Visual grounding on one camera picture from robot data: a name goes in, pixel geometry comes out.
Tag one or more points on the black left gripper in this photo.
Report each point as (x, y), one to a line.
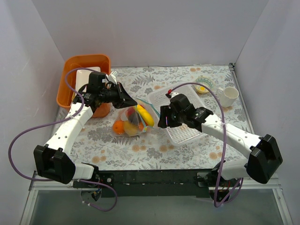
(119, 94)

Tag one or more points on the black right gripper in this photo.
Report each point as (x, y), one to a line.
(169, 116)

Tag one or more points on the dark brown avocado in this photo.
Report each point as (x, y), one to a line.
(134, 118)

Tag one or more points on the yellow banana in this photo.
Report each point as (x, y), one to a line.
(146, 116)

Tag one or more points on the clear zip top bag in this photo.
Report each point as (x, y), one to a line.
(149, 107)

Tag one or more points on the orange tangerine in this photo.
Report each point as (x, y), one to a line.
(118, 127)
(141, 126)

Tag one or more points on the yellow lemon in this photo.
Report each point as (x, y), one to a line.
(130, 129)

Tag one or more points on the red bell pepper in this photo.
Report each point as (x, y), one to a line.
(130, 111)

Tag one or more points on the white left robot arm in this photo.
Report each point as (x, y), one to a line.
(53, 159)

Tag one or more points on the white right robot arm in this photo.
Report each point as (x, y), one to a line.
(262, 156)

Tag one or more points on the white plastic basket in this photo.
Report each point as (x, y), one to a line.
(178, 135)

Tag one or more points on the floral table mat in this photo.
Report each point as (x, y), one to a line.
(96, 144)

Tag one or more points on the white rectangular plate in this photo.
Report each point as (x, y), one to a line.
(82, 78)

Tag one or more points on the small patterned bowl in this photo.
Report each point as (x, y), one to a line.
(206, 81)

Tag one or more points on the white mug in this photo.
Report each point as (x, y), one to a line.
(227, 96)

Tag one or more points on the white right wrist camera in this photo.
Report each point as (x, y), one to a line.
(170, 94)

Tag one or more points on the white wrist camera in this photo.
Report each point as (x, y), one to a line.
(112, 77)
(170, 94)

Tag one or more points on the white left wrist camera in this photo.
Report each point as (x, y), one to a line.
(112, 77)

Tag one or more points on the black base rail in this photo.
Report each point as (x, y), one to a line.
(183, 182)

